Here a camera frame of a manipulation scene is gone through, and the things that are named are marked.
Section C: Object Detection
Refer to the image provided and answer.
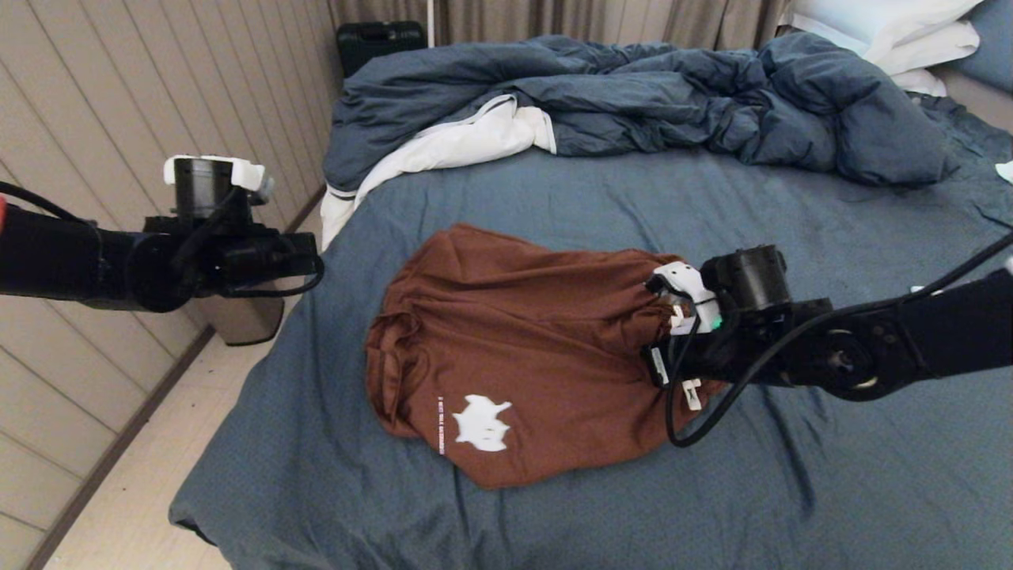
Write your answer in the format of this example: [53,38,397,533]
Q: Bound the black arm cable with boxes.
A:
[653,230,1013,450]
[0,180,104,246]

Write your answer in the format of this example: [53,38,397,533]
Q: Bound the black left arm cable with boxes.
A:
[0,180,104,246]

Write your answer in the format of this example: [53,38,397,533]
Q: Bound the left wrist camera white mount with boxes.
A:
[162,155,275,230]

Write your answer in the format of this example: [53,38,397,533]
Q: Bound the black suitcase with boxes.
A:
[337,21,428,78]

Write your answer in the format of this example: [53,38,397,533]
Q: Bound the blue pillow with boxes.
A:
[950,0,1013,92]

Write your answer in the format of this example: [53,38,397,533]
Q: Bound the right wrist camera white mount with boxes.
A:
[645,244,792,337]

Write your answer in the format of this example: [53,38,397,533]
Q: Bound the crumpled blue duvet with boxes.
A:
[323,32,962,192]

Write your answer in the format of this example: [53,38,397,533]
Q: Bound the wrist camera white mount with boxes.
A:
[645,244,792,337]
[162,155,275,230]

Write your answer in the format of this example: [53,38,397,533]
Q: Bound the beige curtain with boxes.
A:
[328,0,792,48]

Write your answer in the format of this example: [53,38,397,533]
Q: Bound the blue bed sheet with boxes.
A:
[169,91,1013,570]

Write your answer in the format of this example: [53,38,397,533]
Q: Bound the white duvet lining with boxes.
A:
[321,93,557,250]

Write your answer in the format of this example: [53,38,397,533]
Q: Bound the large white pillow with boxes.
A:
[780,0,988,63]

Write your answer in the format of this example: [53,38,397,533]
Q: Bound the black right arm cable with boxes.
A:
[653,230,1013,450]

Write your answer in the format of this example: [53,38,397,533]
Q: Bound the brown square trash bin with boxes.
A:
[194,273,286,347]

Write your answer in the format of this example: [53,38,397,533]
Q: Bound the brown elastic-waist shorts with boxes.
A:
[364,223,725,490]

